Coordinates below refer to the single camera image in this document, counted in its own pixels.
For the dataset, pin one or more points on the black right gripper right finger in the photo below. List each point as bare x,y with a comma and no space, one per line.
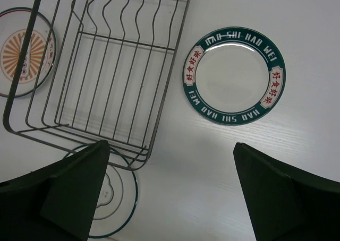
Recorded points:
284,202

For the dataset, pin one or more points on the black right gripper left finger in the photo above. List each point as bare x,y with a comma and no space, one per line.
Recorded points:
56,202

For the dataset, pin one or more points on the orange sunburst plate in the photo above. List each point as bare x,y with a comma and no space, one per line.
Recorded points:
40,56

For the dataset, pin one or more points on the white plate thin green rim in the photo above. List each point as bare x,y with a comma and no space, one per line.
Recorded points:
117,200

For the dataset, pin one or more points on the grey wire dish rack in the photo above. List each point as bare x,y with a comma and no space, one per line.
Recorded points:
109,81

